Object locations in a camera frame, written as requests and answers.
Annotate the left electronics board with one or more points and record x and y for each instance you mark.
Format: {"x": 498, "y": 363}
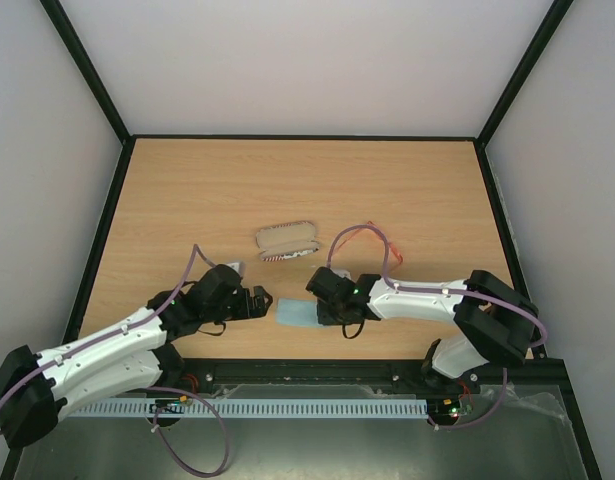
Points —
{"x": 171, "y": 405}

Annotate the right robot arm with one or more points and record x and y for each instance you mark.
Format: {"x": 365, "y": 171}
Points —
{"x": 496, "y": 323}

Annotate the electronics board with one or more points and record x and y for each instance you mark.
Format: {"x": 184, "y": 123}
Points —
{"x": 451, "y": 407}
{"x": 171, "y": 405}

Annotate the black aluminium frame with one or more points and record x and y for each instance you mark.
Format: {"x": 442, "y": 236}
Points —
{"x": 64, "y": 28}

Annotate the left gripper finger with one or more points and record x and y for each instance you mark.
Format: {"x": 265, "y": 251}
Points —
{"x": 260, "y": 306}
{"x": 261, "y": 295}

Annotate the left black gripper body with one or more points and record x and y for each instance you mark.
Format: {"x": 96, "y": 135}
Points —
{"x": 239, "y": 311}

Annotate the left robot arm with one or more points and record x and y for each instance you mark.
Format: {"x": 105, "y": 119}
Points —
{"x": 40, "y": 389}

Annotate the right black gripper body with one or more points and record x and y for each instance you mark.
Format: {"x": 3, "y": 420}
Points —
{"x": 328, "y": 311}

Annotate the flag print glasses case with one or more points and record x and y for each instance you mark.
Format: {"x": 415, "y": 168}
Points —
{"x": 287, "y": 241}

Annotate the red transparent sunglasses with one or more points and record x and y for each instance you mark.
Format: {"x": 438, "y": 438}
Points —
{"x": 393, "y": 249}

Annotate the light blue slotted cable duct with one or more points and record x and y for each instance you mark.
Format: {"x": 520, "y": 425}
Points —
{"x": 265, "y": 409}

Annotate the light blue cleaning cloth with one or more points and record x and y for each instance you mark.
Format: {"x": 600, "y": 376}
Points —
{"x": 297, "y": 313}

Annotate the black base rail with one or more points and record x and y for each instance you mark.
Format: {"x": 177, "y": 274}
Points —
{"x": 210, "y": 376}

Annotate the right electronics board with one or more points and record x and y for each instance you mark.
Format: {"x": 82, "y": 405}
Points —
{"x": 451, "y": 407}

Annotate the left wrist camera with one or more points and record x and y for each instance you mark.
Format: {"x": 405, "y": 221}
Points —
{"x": 238, "y": 266}

